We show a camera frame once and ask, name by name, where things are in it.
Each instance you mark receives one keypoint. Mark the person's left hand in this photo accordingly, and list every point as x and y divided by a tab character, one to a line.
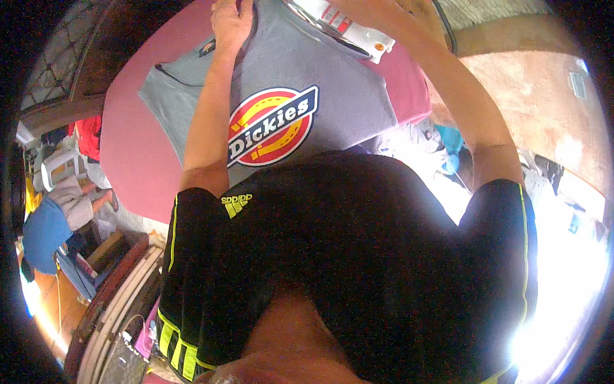
229	26

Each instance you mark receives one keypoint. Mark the person's left fingers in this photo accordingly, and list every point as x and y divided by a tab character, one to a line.
243	5

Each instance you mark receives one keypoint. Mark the grey printed t-shirt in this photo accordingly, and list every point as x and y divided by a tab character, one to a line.
297	72

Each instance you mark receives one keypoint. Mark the white and red iron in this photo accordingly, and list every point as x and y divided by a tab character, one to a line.
350	29

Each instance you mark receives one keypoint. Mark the pink table cover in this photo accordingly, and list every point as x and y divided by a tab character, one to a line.
129	144

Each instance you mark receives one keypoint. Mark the window with metal grille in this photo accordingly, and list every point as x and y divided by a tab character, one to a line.
55	62

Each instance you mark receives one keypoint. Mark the red cloth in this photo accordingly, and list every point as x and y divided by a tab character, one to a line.
90	137

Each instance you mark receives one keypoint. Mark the heap of pale clothes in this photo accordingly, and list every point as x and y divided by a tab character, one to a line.
407	144

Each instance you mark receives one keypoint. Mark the blue cloth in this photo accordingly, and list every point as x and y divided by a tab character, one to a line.
451	139

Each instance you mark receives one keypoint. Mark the white plastic chair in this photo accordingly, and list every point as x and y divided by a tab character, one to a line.
55	165

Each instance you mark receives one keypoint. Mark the person's body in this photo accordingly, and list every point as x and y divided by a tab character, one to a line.
345	249

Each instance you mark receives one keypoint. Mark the pink plastic item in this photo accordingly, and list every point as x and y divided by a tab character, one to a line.
146	331

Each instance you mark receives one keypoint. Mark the white wall vent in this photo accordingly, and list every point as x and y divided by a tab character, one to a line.
578	84

